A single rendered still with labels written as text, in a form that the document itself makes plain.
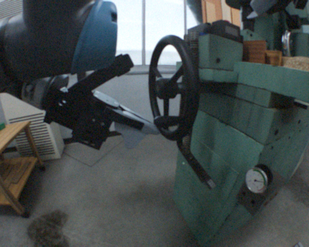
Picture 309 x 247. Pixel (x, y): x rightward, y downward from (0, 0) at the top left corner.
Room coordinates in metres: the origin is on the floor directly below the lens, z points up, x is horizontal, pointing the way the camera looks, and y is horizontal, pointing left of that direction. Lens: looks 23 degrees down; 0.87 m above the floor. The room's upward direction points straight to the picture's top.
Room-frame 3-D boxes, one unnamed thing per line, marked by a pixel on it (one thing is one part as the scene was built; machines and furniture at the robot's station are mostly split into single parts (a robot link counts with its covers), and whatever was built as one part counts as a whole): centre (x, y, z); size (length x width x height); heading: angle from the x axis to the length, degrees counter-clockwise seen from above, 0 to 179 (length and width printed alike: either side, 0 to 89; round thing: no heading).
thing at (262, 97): (0.47, -0.30, 0.82); 0.40 x 0.21 x 0.04; 18
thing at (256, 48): (0.44, -0.28, 0.94); 0.20 x 0.01 x 0.08; 18
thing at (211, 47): (0.43, -0.17, 0.92); 0.15 x 0.13 x 0.09; 18
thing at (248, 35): (0.49, -0.37, 0.99); 0.14 x 0.07 x 0.09; 108
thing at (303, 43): (0.40, -0.58, 1.02); 0.09 x 0.07 x 0.12; 18
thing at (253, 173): (0.18, -0.24, 0.65); 0.06 x 0.04 x 0.08; 18
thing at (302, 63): (0.22, -0.35, 0.92); 0.14 x 0.09 x 0.04; 108
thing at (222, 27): (0.42, -0.17, 0.99); 0.13 x 0.11 x 0.06; 18
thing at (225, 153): (0.53, -0.47, 0.36); 0.58 x 0.45 x 0.71; 108
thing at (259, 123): (0.53, -0.47, 0.76); 0.57 x 0.45 x 0.09; 108
